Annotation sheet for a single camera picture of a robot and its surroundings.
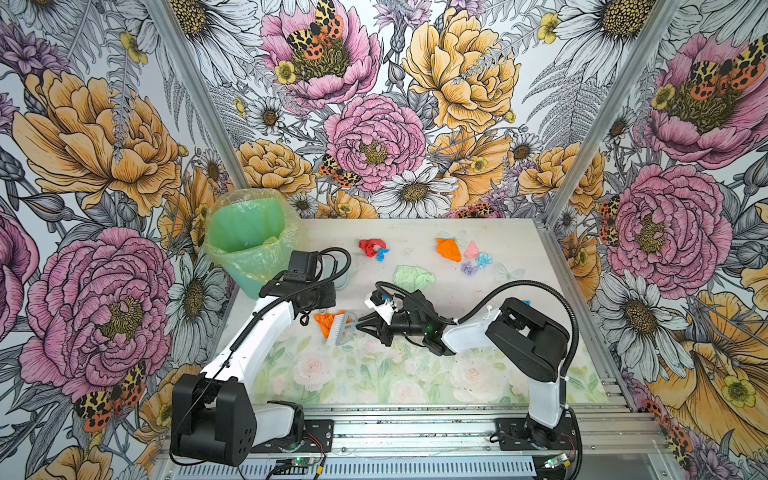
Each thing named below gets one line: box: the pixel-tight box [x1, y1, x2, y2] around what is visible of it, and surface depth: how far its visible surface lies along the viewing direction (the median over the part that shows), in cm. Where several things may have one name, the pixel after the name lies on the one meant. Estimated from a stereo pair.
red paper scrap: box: [358, 239, 387, 258], surface depth 113 cm
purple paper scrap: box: [461, 262, 479, 275], surface depth 107 cm
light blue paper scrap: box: [476, 252, 493, 269], surface depth 111 cm
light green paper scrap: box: [393, 265, 435, 292], surface depth 105 cm
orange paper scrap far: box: [436, 238, 462, 263], surface depth 113 cm
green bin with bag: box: [204, 188, 306, 300], surface depth 91 cm
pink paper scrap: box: [464, 241, 480, 259], surface depth 116 cm
